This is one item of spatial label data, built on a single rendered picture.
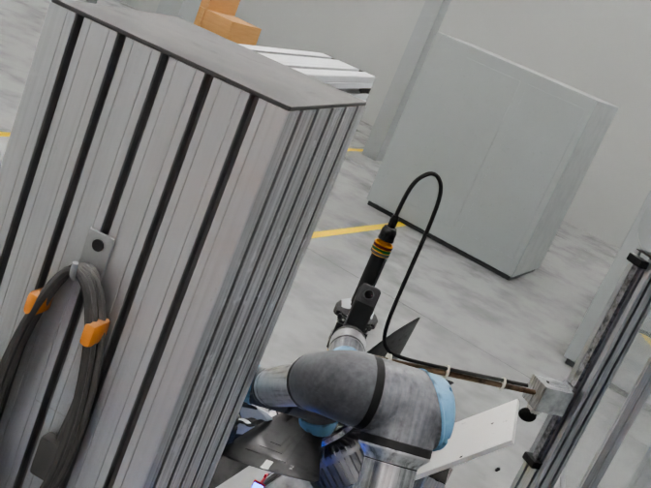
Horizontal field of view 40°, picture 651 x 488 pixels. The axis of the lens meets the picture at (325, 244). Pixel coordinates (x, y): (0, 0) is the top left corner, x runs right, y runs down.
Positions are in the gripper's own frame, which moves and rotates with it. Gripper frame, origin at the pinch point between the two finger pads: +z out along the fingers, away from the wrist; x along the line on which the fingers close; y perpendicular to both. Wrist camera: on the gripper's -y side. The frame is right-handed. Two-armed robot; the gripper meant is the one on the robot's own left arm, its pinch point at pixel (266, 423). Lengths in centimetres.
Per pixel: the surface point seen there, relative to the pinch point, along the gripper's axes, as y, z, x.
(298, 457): -12.4, 3.6, 0.9
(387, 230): -3, 10, -50
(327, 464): -1.1, 18.3, 7.4
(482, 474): 187, 234, 98
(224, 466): 11.9, -0.6, 18.1
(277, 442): -7.7, 0.0, 0.5
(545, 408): -4, 71, -17
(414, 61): 905, 498, -122
